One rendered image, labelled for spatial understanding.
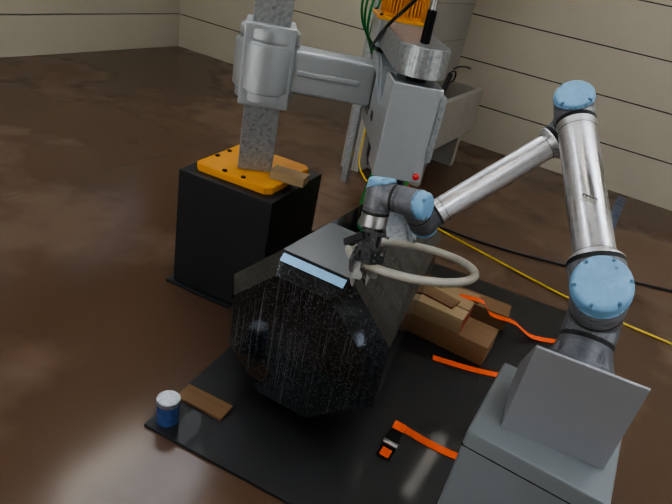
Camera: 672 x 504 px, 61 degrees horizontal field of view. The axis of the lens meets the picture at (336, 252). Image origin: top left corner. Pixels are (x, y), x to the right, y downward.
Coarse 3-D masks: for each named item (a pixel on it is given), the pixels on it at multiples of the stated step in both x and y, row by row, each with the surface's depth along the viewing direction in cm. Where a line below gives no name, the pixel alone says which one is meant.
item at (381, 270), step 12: (384, 240) 225; (396, 240) 227; (348, 252) 200; (432, 252) 225; (444, 252) 222; (468, 264) 210; (396, 276) 184; (408, 276) 183; (420, 276) 184; (468, 276) 193
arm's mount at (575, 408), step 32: (544, 352) 151; (512, 384) 177; (544, 384) 155; (576, 384) 151; (608, 384) 147; (512, 416) 163; (544, 416) 159; (576, 416) 155; (608, 416) 151; (576, 448) 158; (608, 448) 155
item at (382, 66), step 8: (376, 56) 291; (384, 56) 285; (376, 64) 288; (384, 64) 280; (376, 72) 284; (384, 72) 277; (376, 80) 280; (384, 80) 275; (376, 88) 277; (376, 96) 274; (376, 104) 270; (368, 112) 292; (376, 112) 267; (368, 120) 288; (376, 120) 264; (368, 128) 285; (368, 136) 281
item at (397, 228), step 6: (366, 162) 279; (390, 216) 246; (396, 216) 247; (402, 216) 248; (390, 222) 242; (396, 222) 243; (402, 222) 244; (390, 228) 238; (396, 228) 239; (402, 228) 240; (408, 228) 237; (390, 234) 235; (396, 234) 235; (402, 234) 236; (408, 234) 236; (408, 240) 233; (414, 240) 227; (390, 246) 228
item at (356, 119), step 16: (368, 0) 439; (368, 16) 442; (368, 32) 454; (368, 48) 482; (352, 128) 516; (352, 144) 521; (352, 160) 533; (480, 240) 476; (528, 256) 468; (656, 288) 460; (656, 336) 392
